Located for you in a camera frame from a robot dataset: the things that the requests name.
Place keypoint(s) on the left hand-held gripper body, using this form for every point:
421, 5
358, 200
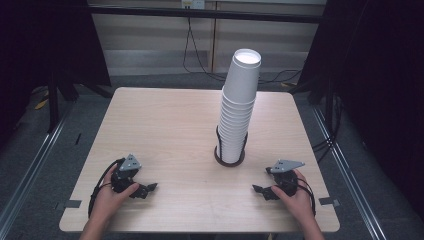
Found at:
122, 178

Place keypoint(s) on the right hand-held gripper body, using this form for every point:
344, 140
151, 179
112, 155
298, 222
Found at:
287, 181

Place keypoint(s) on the stack of white cups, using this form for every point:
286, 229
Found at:
233, 136

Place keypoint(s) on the translucent white plastic cup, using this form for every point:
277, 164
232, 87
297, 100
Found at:
242, 80

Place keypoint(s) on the person's right hand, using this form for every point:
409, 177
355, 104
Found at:
300, 203

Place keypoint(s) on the person's left hand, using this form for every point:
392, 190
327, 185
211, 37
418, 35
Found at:
108, 201

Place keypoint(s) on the grey tape piece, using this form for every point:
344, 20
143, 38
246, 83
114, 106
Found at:
329, 201
73, 204

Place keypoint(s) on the black tape strip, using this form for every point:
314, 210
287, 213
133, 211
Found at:
78, 139

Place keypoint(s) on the yellow tape strip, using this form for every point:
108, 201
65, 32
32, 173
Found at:
41, 104

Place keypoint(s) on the black curtain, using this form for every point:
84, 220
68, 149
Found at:
43, 46
376, 83

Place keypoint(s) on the black horizontal bar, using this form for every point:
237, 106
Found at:
200, 13

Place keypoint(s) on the white power outlet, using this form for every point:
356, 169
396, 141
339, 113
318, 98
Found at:
193, 4

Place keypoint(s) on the black stand post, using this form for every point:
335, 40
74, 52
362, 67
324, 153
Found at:
53, 106

